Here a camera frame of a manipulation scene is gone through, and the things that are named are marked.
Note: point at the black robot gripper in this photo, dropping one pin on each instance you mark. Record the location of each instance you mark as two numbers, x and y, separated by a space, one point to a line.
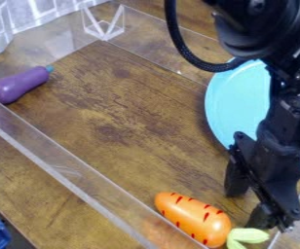
267 167

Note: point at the orange toy carrot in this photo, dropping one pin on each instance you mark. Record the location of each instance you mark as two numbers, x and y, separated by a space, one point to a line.
206 222

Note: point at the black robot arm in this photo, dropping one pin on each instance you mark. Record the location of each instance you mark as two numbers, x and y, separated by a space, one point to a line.
260 29

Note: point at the blue plastic plate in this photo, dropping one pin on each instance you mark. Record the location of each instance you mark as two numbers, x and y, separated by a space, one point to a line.
238 101

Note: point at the purple toy eggplant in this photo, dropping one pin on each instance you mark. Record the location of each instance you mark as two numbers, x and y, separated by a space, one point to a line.
17 85

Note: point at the white checkered curtain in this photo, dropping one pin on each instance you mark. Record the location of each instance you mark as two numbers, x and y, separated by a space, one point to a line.
25 14

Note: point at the clear acrylic tray wall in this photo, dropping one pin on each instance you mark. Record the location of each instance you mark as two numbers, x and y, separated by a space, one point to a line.
109 133

